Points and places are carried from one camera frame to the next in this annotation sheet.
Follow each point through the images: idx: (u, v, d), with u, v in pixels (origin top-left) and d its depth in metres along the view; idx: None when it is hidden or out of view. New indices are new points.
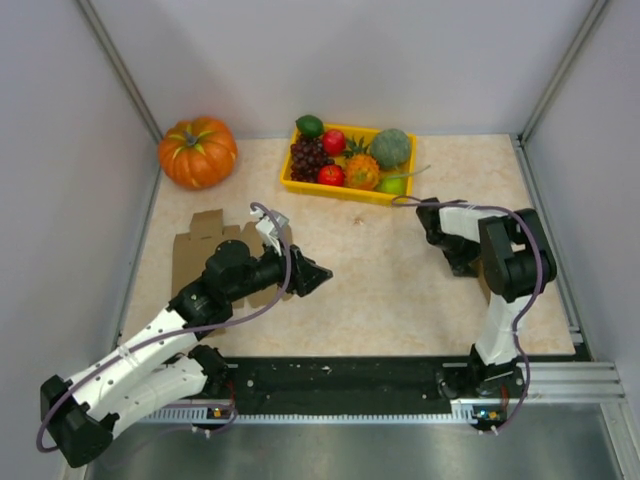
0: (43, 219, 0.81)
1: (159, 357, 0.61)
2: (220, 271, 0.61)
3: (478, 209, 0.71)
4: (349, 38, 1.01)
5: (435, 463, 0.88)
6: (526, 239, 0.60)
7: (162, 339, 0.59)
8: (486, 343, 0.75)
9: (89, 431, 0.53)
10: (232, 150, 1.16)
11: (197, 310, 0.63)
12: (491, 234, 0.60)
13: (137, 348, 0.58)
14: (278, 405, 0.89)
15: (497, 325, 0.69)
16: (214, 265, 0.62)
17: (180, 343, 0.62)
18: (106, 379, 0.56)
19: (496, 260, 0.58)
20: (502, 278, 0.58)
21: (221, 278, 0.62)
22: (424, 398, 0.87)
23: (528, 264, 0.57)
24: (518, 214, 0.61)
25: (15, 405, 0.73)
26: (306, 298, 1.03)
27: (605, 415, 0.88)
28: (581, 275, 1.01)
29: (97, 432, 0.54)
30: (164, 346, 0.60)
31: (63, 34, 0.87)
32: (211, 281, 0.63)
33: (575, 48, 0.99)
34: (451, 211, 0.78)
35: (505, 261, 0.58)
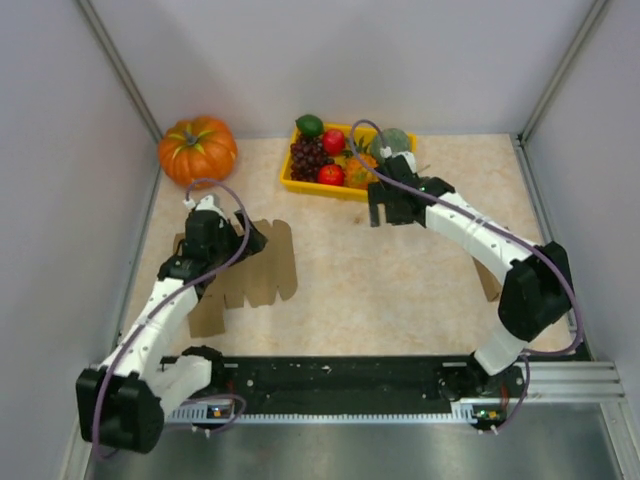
0: (43, 219, 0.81)
1: (174, 318, 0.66)
2: (202, 225, 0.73)
3: (500, 234, 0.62)
4: (349, 37, 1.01)
5: (435, 463, 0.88)
6: (549, 276, 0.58)
7: (178, 295, 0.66)
8: (487, 352, 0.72)
9: (145, 401, 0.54)
10: (232, 150, 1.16)
11: (187, 270, 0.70)
12: (525, 292, 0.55)
13: (154, 314, 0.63)
14: (279, 405, 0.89)
15: (508, 347, 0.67)
16: (193, 224, 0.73)
17: (187, 303, 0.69)
18: (139, 348, 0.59)
19: (527, 310, 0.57)
20: (535, 326, 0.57)
21: (204, 231, 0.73)
22: (424, 398, 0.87)
23: (556, 307, 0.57)
24: (539, 252, 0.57)
25: (16, 405, 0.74)
26: (306, 298, 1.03)
27: (605, 414, 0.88)
28: (581, 275, 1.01)
29: (151, 403, 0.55)
30: (175, 305, 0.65)
31: (62, 34, 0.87)
32: (192, 242, 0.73)
33: (574, 48, 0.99)
34: (447, 217, 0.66)
35: (537, 311, 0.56)
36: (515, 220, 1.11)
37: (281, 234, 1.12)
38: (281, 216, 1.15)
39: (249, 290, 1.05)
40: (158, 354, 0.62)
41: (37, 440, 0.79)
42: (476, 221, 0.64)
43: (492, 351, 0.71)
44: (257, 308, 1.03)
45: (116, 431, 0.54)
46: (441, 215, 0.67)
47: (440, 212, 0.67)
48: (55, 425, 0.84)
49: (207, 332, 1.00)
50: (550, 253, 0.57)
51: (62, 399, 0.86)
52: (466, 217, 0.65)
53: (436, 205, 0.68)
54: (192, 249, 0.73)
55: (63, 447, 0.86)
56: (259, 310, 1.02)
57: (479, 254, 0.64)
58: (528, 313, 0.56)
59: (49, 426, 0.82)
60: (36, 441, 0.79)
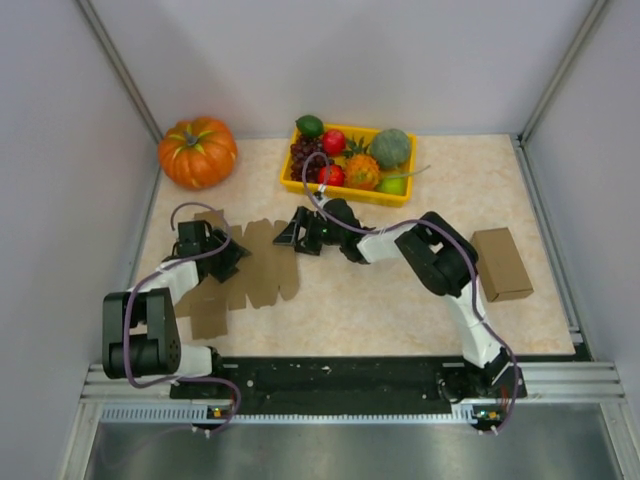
0: (44, 219, 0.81)
1: (185, 277, 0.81)
2: (192, 225, 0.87)
3: (390, 231, 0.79)
4: (349, 38, 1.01)
5: (435, 463, 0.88)
6: (440, 237, 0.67)
7: (182, 263, 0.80)
8: (468, 347, 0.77)
9: (169, 311, 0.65)
10: (232, 150, 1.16)
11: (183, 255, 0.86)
12: (411, 250, 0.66)
13: (168, 267, 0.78)
14: (278, 405, 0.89)
15: (465, 322, 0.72)
16: (185, 226, 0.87)
17: (190, 279, 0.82)
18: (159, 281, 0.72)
19: (427, 269, 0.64)
20: (440, 282, 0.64)
21: (196, 231, 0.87)
22: (424, 398, 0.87)
23: (451, 258, 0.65)
24: (424, 219, 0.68)
25: (15, 405, 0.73)
26: (306, 298, 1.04)
27: (605, 415, 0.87)
28: (581, 275, 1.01)
29: (172, 317, 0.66)
30: (186, 266, 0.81)
31: (63, 34, 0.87)
32: (185, 242, 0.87)
33: (574, 49, 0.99)
34: (368, 241, 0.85)
35: (435, 266, 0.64)
36: (515, 220, 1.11)
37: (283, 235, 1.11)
38: (281, 216, 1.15)
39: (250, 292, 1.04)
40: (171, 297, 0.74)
41: (37, 440, 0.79)
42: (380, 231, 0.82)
43: (468, 342, 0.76)
44: (257, 309, 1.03)
45: (142, 350, 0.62)
46: (366, 240, 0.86)
47: (366, 240, 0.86)
48: (55, 425, 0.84)
49: (209, 331, 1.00)
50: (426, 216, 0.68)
51: (62, 399, 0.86)
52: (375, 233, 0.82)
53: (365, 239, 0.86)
54: (186, 248, 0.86)
55: (63, 447, 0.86)
56: (259, 310, 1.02)
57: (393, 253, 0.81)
58: (425, 269, 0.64)
59: (49, 426, 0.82)
60: (37, 441, 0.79)
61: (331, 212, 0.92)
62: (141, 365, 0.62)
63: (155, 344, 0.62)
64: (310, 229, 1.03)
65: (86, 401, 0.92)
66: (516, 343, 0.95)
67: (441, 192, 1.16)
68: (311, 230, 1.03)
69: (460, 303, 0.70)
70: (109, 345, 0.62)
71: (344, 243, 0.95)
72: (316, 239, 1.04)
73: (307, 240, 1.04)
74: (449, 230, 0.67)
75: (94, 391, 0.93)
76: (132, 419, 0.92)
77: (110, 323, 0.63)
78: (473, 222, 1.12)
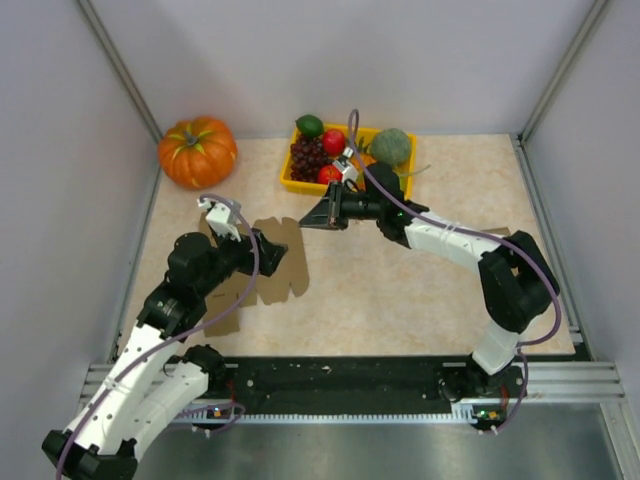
0: (43, 218, 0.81)
1: (147, 376, 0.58)
2: (186, 264, 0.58)
3: (461, 232, 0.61)
4: (349, 38, 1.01)
5: (435, 463, 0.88)
6: (523, 263, 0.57)
7: (138, 365, 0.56)
8: (483, 352, 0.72)
9: (108, 473, 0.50)
10: (232, 150, 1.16)
11: (169, 314, 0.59)
12: (498, 278, 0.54)
13: (120, 375, 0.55)
14: (279, 405, 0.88)
15: (501, 342, 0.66)
16: (176, 260, 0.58)
17: (164, 356, 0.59)
18: (105, 415, 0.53)
19: (509, 302, 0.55)
20: (518, 316, 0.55)
21: (189, 271, 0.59)
22: (424, 398, 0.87)
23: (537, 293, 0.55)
24: (510, 241, 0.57)
25: (14, 405, 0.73)
26: (306, 298, 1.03)
27: (605, 415, 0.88)
28: (581, 275, 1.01)
29: (119, 466, 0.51)
30: (149, 363, 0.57)
31: (63, 33, 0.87)
32: (176, 279, 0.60)
33: (574, 49, 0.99)
34: (423, 231, 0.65)
35: (519, 300, 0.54)
36: (515, 220, 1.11)
37: (290, 236, 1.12)
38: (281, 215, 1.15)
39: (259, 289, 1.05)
40: (130, 411, 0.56)
41: (37, 440, 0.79)
42: (448, 226, 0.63)
43: (490, 352, 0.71)
44: (257, 309, 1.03)
45: None
46: (417, 231, 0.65)
47: (416, 229, 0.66)
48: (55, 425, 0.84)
49: (219, 330, 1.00)
50: (517, 241, 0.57)
51: (61, 399, 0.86)
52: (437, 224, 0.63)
53: (414, 221, 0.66)
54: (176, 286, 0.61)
55: None
56: (259, 310, 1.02)
57: (458, 258, 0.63)
58: (509, 302, 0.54)
59: (48, 426, 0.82)
60: (36, 441, 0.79)
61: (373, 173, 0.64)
62: None
63: None
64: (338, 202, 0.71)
65: (86, 401, 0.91)
66: None
67: (441, 192, 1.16)
68: (343, 205, 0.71)
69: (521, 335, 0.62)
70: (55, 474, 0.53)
71: (384, 215, 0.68)
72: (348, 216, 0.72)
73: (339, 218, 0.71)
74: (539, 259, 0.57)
75: (94, 391, 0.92)
76: None
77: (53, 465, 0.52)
78: (473, 221, 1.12)
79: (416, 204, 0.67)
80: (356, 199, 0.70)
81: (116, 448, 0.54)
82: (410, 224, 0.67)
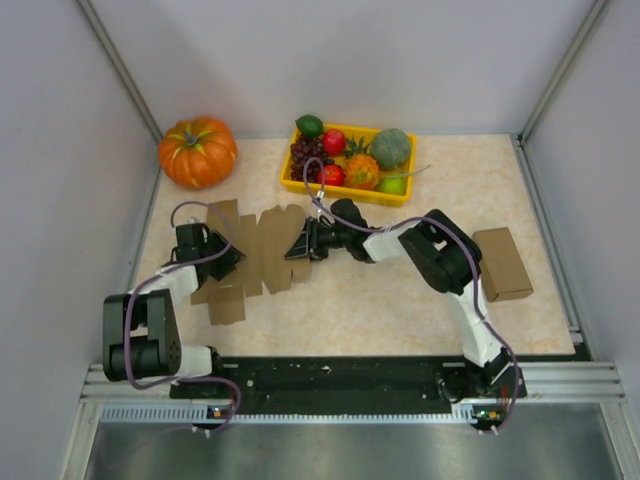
0: (42, 220, 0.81)
1: (183, 281, 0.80)
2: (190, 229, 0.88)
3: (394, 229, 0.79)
4: (350, 38, 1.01)
5: (435, 463, 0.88)
6: (445, 235, 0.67)
7: (181, 268, 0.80)
8: (467, 344, 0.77)
9: (169, 313, 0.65)
10: (232, 149, 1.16)
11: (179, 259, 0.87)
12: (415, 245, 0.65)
13: (167, 272, 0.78)
14: (279, 405, 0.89)
15: (466, 320, 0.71)
16: (182, 229, 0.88)
17: (189, 281, 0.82)
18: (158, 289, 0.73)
19: (430, 265, 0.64)
20: (443, 277, 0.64)
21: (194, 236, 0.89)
22: (424, 398, 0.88)
23: (455, 256, 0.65)
24: (428, 217, 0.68)
25: (15, 404, 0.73)
26: (307, 298, 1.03)
27: (605, 415, 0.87)
28: (581, 273, 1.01)
29: (172, 317, 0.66)
30: (184, 270, 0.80)
31: (63, 34, 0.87)
32: (184, 246, 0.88)
33: (575, 48, 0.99)
34: (375, 242, 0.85)
35: (438, 262, 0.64)
36: (515, 220, 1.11)
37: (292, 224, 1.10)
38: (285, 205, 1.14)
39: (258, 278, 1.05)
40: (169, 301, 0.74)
41: (37, 440, 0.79)
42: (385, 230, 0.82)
43: (469, 340, 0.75)
44: (257, 309, 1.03)
45: (143, 351, 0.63)
46: (372, 243, 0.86)
47: (371, 241, 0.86)
48: (55, 425, 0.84)
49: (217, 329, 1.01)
50: (431, 214, 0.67)
51: (62, 399, 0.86)
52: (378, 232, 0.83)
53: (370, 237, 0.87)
54: (184, 251, 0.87)
55: (63, 447, 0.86)
56: (258, 311, 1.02)
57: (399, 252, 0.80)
58: (429, 265, 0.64)
59: (49, 425, 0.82)
60: (37, 441, 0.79)
61: (339, 212, 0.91)
62: (141, 365, 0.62)
63: (155, 346, 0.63)
64: (317, 237, 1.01)
65: (86, 401, 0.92)
66: (516, 342, 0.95)
67: (441, 192, 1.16)
68: (319, 237, 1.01)
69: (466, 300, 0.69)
70: (110, 347, 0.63)
71: (351, 240, 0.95)
72: (324, 244, 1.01)
73: (316, 247, 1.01)
74: (454, 228, 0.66)
75: (94, 391, 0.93)
76: (132, 419, 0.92)
77: (112, 327, 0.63)
78: (473, 221, 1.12)
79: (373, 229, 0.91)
80: (329, 231, 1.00)
81: None
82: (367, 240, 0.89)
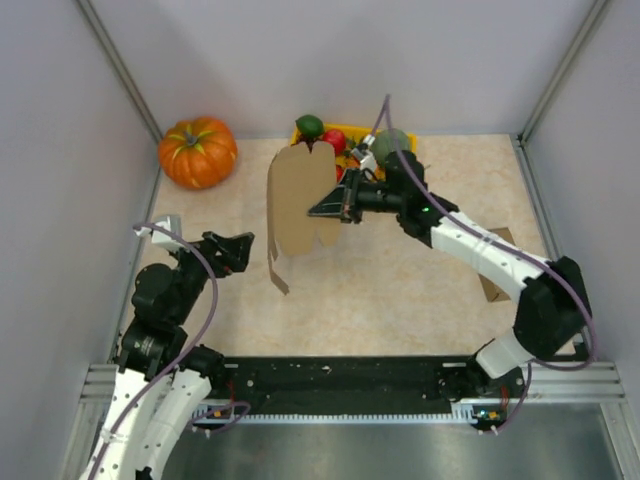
0: (42, 220, 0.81)
1: (144, 413, 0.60)
2: (151, 304, 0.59)
3: (496, 247, 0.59)
4: (350, 38, 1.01)
5: (435, 463, 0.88)
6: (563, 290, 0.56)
7: (138, 404, 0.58)
8: (488, 357, 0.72)
9: None
10: (232, 150, 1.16)
11: (148, 352, 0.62)
12: (542, 309, 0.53)
13: (116, 427, 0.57)
14: (279, 405, 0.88)
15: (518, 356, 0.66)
16: (142, 299, 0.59)
17: (155, 393, 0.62)
18: (110, 465, 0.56)
19: (552, 335, 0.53)
20: (555, 346, 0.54)
21: (156, 309, 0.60)
22: (424, 398, 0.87)
23: (567, 314, 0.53)
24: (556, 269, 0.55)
25: (15, 405, 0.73)
26: (307, 298, 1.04)
27: (605, 415, 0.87)
28: (580, 274, 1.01)
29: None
30: (140, 407, 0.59)
31: (63, 33, 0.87)
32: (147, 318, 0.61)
33: (575, 48, 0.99)
34: (455, 238, 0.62)
35: (561, 333, 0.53)
36: (515, 220, 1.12)
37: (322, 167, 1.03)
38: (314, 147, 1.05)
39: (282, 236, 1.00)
40: (133, 459, 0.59)
41: (37, 440, 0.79)
42: (485, 236, 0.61)
43: (497, 360, 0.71)
44: (257, 309, 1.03)
45: None
46: (447, 233, 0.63)
47: (447, 230, 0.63)
48: (55, 426, 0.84)
49: (218, 329, 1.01)
50: (563, 269, 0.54)
51: (61, 400, 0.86)
52: (475, 232, 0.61)
53: (444, 223, 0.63)
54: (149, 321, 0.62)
55: (63, 447, 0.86)
56: (259, 311, 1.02)
57: (487, 271, 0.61)
58: (551, 335, 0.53)
59: (50, 426, 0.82)
60: (37, 441, 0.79)
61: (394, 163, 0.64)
62: None
63: None
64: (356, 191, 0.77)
65: (86, 401, 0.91)
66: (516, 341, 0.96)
67: (441, 192, 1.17)
68: (358, 194, 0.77)
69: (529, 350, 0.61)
70: None
71: (406, 209, 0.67)
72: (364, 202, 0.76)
73: (352, 205, 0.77)
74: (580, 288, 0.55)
75: (93, 391, 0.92)
76: None
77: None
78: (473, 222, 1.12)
79: (444, 203, 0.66)
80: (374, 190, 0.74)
81: None
82: (438, 225, 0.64)
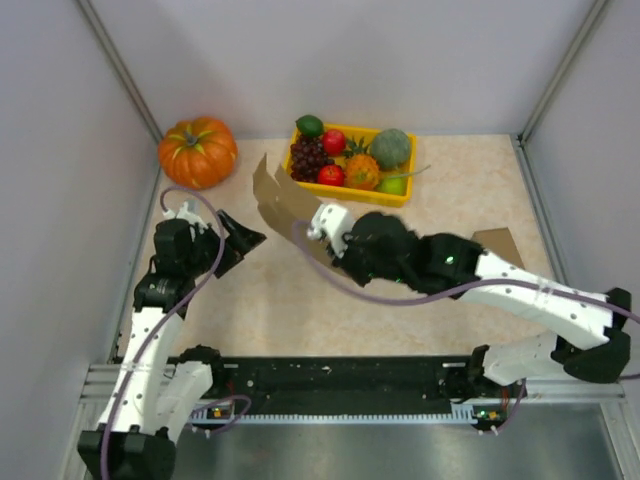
0: (42, 220, 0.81)
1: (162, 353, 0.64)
2: (172, 240, 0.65)
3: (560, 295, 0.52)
4: (351, 38, 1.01)
5: (435, 463, 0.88)
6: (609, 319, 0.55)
7: (158, 336, 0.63)
8: (499, 369, 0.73)
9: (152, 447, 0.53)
10: (232, 150, 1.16)
11: (164, 292, 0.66)
12: (623, 359, 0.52)
13: (138, 358, 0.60)
14: (278, 405, 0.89)
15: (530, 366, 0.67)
16: (163, 238, 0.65)
17: (170, 332, 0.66)
18: (134, 397, 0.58)
19: (616, 375, 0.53)
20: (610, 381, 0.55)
21: (175, 248, 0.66)
22: (424, 398, 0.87)
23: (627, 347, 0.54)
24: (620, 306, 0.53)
25: (15, 405, 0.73)
26: (307, 298, 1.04)
27: (605, 415, 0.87)
28: (580, 274, 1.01)
29: (156, 451, 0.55)
30: (160, 339, 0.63)
31: (63, 33, 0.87)
32: (164, 260, 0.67)
33: (575, 49, 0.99)
34: (506, 296, 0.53)
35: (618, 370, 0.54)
36: (515, 220, 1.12)
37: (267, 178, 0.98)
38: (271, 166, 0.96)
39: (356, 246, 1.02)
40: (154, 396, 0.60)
41: (37, 441, 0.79)
42: (543, 288, 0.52)
43: (510, 370, 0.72)
44: (257, 309, 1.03)
45: None
46: (494, 294, 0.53)
47: (491, 291, 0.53)
48: (55, 426, 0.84)
49: (218, 329, 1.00)
50: (626, 304, 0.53)
51: (62, 400, 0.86)
52: (530, 289, 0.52)
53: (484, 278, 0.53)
54: (166, 264, 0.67)
55: (63, 448, 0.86)
56: (259, 311, 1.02)
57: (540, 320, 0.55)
58: (616, 375, 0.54)
59: (49, 426, 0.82)
60: (37, 442, 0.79)
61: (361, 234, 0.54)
62: None
63: None
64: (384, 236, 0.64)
65: (86, 401, 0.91)
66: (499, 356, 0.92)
67: (441, 192, 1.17)
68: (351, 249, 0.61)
69: (550, 361, 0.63)
70: None
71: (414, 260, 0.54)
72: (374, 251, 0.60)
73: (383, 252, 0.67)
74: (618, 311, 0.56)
75: (94, 391, 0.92)
76: None
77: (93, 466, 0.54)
78: (473, 221, 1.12)
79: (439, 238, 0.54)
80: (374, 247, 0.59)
81: (152, 429, 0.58)
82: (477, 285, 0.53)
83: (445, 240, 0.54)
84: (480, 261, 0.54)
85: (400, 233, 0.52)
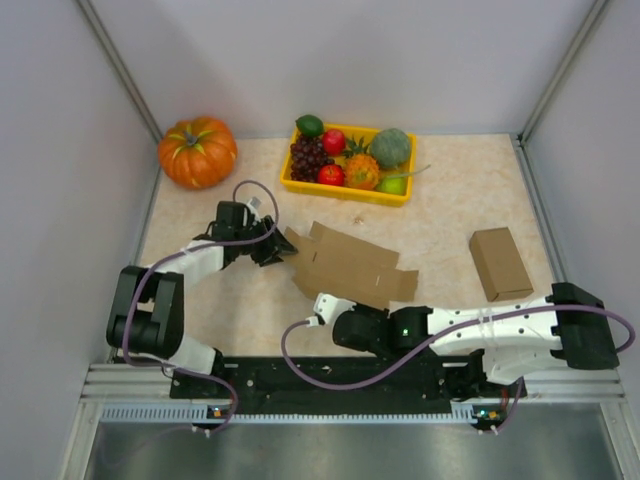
0: (42, 220, 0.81)
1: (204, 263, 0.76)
2: (231, 208, 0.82)
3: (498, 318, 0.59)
4: (351, 38, 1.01)
5: (434, 463, 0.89)
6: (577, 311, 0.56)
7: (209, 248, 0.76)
8: (501, 372, 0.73)
9: (179, 299, 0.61)
10: (232, 150, 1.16)
11: (216, 236, 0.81)
12: (593, 348, 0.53)
13: (192, 249, 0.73)
14: (278, 405, 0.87)
15: (536, 364, 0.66)
16: (225, 206, 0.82)
17: (215, 258, 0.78)
18: (180, 263, 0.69)
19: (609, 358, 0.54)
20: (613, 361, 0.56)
21: (232, 215, 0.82)
22: (424, 398, 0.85)
23: (594, 329, 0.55)
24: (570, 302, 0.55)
25: (15, 405, 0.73)
26: (307, 298, 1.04)
27: (605, 415, 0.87)
28: (580, 274, 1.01)
29: (181, 303, 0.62)
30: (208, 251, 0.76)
31: (63, 34, 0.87)
32: (221, 223, 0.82)
33: (574, 49, 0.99)
34: (456, 339, 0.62)
35: (611, 350, 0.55)
36: (515, 220, 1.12)
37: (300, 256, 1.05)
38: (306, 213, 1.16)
39: (366, 282, 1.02)
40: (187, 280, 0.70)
41: (37, 441, 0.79)
42: (482, 319, 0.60)
43: (511, 371, 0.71)
44: (257, 309, 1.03)
45: (144, 330, 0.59)
46: (449, 341, 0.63)
47: (446, 339, 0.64)
48: (55, 426, 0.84)
49: (218, 329, 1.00)
50: (570, 297, 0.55)
51: (63, 399, 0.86)
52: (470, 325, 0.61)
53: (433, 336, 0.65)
54: (219, 229, 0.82)
55: (63, 447, 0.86)
56: (259, 311, 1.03)
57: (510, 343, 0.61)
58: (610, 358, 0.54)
59: (50, 426, 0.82)
60: (36, 442, 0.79)
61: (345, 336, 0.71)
62: (139, 342, 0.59)
63: (156, 327, 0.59)
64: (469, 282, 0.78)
65: (86, 401, 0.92)
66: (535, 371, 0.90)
67: (441, 192, 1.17)
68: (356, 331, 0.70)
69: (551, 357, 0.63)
70: (115, 316, 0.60)
71: (390, 338, 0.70)
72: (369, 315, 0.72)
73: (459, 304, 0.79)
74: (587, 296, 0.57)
75: (94, 391, 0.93)
76: (132, 419, 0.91)
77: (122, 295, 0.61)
78: (473, 222, 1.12)
79: (401, 316, 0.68)
80: (369, 327, 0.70)
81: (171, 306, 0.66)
82: (435, 342, 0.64)
83: (402, 315, 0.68)
84: (428, 321, 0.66)
85: (364, 324, 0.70)
